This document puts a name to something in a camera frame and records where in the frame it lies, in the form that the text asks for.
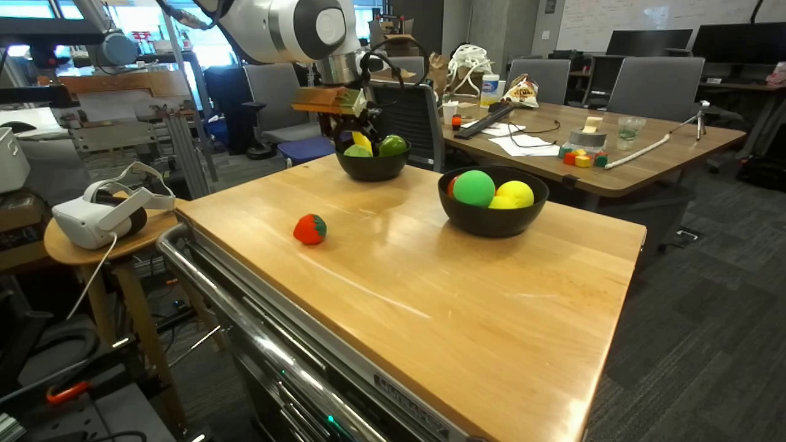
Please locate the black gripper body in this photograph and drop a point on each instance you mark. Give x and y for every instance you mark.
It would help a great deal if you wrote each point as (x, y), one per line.
(345, 123)

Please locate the pale green round fruit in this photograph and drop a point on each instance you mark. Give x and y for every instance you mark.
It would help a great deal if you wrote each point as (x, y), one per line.
(356, 150)

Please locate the dark green toy pear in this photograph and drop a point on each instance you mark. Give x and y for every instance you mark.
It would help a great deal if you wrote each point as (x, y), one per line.
(393, 145)

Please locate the small red ball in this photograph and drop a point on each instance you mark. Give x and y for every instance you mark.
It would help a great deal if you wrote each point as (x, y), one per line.
(310, 229)

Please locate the bright green ball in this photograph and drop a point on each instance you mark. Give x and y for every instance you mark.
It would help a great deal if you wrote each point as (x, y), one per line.
(475, 187)

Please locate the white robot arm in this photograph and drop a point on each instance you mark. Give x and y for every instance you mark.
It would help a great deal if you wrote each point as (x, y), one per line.
(261, 29)

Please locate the grey arm with blue joint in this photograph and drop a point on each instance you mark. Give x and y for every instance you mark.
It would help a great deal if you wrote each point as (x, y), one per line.
(119, 47)

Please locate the black bowl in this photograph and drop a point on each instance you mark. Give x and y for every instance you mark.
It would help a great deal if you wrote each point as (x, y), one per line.
(493, 222)
(372, 171)

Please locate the black mesh office chair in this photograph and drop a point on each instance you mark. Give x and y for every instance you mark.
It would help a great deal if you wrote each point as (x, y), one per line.
(409, 118)

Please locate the grey chair with blue seat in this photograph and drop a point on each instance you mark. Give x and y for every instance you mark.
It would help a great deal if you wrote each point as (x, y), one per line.
(274, 94)

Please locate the white mesh bag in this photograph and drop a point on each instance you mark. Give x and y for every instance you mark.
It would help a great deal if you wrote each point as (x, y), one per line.
(471, 66)

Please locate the long black bar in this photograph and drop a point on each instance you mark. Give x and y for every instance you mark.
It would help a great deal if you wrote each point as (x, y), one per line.
(487, 122)

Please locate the white plastic bottle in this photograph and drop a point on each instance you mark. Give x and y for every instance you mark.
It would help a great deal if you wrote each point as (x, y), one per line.
(489, 89)

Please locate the beige crumpled object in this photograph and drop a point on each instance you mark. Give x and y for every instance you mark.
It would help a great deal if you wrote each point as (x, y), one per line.
(522, 91)

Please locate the yellow ball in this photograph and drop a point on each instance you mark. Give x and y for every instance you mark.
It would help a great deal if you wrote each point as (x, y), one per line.
(517, 193)

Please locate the white paper sheets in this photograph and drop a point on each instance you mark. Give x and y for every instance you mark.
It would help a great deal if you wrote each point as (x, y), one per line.
(528, 145)

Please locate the round wooden stool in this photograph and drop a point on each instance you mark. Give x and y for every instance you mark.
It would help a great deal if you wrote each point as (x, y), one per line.
(160, 225)

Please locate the grey office chair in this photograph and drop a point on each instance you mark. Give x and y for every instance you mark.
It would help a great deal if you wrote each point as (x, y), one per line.
(654, 88)
(541, 77)

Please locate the red toy block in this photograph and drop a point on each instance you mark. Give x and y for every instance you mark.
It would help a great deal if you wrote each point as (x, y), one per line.
(568, 159)

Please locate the white cart with wooden top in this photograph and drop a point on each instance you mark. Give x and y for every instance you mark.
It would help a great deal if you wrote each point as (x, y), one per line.
(493, 328)

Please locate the yellow toy block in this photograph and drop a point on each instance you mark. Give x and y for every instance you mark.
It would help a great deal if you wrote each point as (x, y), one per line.
(584, 159)

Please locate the clear plastic container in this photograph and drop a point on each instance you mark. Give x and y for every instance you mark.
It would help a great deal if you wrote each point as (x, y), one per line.
(591, 138)

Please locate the green toy block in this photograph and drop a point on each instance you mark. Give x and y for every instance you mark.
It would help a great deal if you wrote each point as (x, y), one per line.
(599, 161)

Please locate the white VR headset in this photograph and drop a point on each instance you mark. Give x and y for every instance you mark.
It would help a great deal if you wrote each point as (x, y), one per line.
(90, 222)

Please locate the clear plastic cup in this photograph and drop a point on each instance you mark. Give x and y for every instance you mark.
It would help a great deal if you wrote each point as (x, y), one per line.
(633, 128)

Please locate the white plastic rod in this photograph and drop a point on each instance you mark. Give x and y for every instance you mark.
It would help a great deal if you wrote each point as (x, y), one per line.
(646, 150)

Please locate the black computer monitor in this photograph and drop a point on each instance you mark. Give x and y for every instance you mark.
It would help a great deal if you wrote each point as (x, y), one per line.
(741, 40)
(652, 40)

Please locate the wooden office desk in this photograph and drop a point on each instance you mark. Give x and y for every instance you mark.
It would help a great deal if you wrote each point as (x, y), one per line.
(679, 148)

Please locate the small silver tripod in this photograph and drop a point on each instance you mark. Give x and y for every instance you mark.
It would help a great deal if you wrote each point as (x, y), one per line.
(704, 118)

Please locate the tan wooden camera mount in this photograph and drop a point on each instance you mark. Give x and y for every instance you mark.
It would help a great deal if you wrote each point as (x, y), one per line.
(327, 99)

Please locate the aluminium frame stand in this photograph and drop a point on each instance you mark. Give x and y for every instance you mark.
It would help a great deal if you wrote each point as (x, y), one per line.
(187, 150)

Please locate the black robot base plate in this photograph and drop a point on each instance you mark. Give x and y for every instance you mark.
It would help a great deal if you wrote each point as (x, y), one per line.
(130, 418)

